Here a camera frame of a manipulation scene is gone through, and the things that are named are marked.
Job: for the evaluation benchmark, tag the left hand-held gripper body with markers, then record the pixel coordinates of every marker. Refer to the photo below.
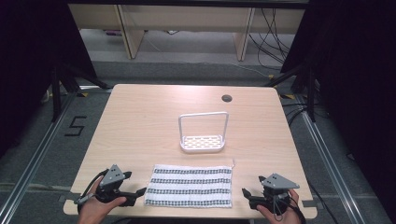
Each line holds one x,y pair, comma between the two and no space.
112,178

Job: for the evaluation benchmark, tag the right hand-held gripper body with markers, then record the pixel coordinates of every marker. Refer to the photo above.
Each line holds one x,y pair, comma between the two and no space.
275,183

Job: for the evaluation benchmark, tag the striped white green towel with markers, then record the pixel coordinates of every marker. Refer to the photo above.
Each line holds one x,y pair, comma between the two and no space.
188,186

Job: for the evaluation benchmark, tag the person's right hand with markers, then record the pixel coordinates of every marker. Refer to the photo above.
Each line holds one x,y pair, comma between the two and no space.
280,217

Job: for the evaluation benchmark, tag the person's left hand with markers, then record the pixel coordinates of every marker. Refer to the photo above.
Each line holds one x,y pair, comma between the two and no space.
95,210

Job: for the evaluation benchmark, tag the black metal stand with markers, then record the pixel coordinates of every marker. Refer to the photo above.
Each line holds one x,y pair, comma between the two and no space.
310,93
56,93

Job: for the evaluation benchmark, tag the dark curtain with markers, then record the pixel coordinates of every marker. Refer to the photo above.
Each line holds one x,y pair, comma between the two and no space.
28,62
358,77

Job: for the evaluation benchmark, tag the light wooden desk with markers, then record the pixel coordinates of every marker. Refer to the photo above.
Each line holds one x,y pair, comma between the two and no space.
186,14

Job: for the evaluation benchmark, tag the aluminium floor rail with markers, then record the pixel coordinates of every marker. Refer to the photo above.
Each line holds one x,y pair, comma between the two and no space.
330,168
34,155

